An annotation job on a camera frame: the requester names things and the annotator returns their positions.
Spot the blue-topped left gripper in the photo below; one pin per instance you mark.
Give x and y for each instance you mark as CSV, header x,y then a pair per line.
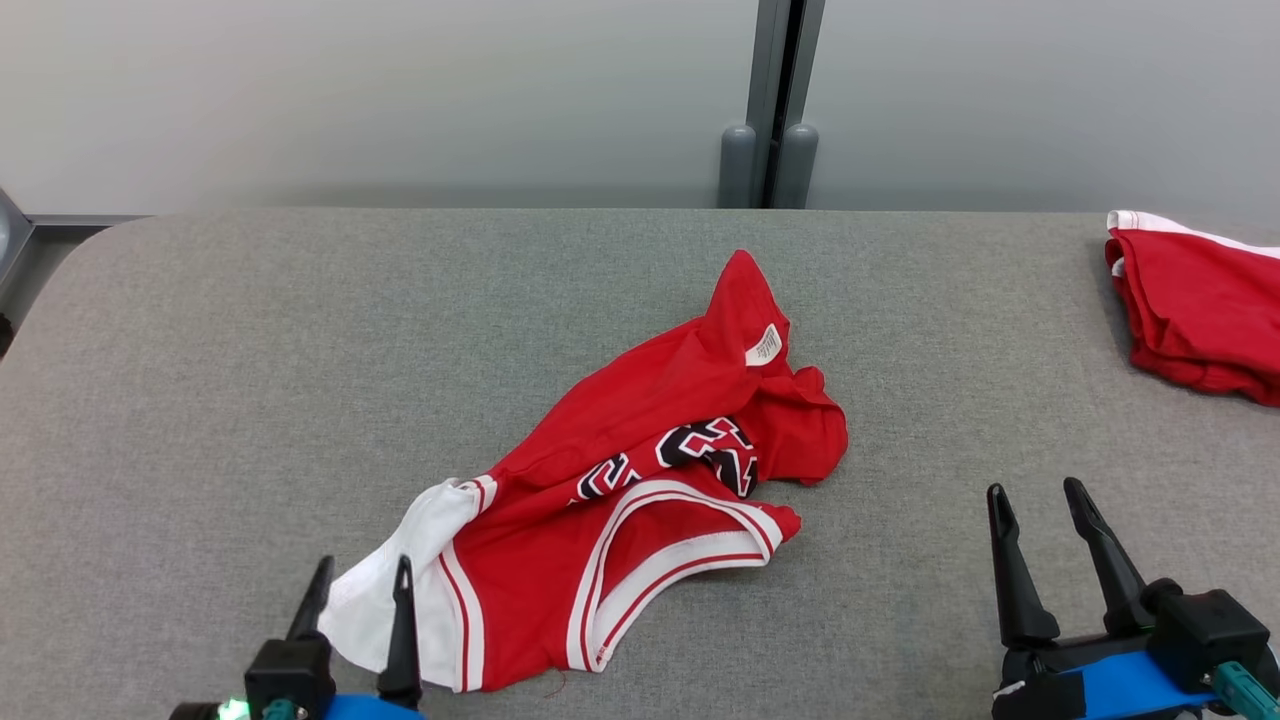
x,y
375,710

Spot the blue-topped right gripper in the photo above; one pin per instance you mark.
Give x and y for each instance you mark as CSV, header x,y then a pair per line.
x,y
1110,685

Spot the red and white basketball jersey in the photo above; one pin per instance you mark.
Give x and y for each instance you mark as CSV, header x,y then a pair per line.
x,y
560,560

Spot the red shorts with white stripes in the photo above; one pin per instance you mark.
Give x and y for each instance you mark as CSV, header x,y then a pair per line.
x,y
1200,310

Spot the black cylinder with green light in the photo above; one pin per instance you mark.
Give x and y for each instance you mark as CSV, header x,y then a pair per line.
x,y
200,713

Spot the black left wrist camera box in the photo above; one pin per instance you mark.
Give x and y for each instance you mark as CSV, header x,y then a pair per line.
x,y
290,680

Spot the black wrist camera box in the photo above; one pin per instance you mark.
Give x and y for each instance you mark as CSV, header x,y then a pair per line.
x,y
1210,635
290,680

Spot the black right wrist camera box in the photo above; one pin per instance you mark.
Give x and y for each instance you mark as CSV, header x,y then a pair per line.
x,y
1210,635

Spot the grey partition base rail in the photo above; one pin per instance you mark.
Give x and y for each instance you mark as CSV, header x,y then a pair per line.
x,y
90,219

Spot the grey rounded post foot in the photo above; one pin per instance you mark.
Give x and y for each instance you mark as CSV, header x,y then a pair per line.
x,y
737,170
800,170

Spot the light grey slanted frame post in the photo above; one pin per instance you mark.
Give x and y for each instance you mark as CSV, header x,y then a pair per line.
x,y
12,245

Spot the grey partition post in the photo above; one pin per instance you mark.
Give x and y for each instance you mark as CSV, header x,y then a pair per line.
x,y
768,60

